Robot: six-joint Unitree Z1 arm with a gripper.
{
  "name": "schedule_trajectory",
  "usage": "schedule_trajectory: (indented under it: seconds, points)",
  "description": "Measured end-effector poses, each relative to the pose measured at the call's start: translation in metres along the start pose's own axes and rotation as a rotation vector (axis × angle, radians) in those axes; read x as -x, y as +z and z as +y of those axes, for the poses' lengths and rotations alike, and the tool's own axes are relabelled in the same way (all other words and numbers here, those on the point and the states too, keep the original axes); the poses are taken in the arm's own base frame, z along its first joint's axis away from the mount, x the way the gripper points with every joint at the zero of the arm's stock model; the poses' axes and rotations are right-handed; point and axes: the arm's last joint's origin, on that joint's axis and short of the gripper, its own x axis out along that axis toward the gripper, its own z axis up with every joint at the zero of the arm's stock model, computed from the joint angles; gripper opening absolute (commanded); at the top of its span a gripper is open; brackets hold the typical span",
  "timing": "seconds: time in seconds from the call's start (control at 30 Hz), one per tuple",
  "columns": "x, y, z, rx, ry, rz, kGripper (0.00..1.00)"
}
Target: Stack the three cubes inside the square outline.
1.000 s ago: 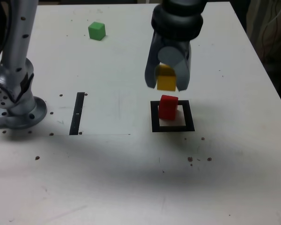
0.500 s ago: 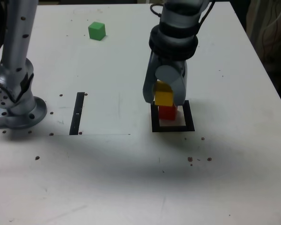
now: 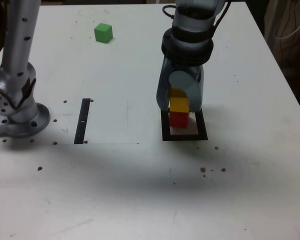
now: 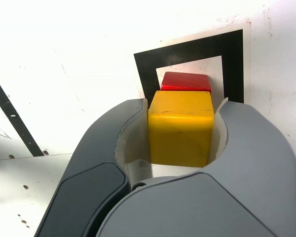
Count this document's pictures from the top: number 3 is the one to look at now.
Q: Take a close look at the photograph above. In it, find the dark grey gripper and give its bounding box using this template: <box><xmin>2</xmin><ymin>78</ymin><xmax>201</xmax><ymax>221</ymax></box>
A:
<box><xmin>156</xmin><ymin>57</ymin><xmax>205</xmax><ymax>113</ymax></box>

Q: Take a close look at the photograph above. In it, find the yellow cube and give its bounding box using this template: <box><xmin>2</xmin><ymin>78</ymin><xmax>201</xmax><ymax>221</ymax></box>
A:
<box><xmin>166</xmin><ymin>86</ymin><xmax>190</xmax><ymax>114</ymax></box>

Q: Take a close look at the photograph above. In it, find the red cube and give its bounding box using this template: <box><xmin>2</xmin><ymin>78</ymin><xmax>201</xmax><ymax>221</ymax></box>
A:
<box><xmin>168</xmin><ymin>111</ymin><xmax>190</xmax><ymax>129</ymax></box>

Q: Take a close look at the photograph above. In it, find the green cube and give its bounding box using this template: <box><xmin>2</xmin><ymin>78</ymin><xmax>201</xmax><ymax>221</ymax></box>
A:
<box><xmin>93</xmin><ymin>23</ymin><xmax>114</xmax><ymax>44</ymax></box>

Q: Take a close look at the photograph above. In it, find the black tape square outline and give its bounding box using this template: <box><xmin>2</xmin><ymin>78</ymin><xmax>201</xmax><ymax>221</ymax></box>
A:
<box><xmin>160</xmin><ymin>107</ymin><xmax>209</xmax><ymax>142</ymax></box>

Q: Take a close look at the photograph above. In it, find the black tape strip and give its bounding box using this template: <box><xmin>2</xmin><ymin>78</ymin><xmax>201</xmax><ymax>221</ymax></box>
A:
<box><xmin>73</xmin><ymin>98</ymin><xmax>91</xmax><ymax>145</ymax></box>

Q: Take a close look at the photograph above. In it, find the beige fabric backdrop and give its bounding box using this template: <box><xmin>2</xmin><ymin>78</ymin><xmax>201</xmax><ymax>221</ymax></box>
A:
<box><xmin>263</xmin><ymin>0</ymin><xmax>300</xmax><ymax>76</ymax></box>

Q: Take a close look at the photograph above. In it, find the white hanging cable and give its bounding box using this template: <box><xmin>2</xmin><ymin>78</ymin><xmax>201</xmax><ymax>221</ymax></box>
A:
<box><xmin>272</xmin><ymin>0</ymin><xmax>300</xmax><ymax>40</ymax></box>

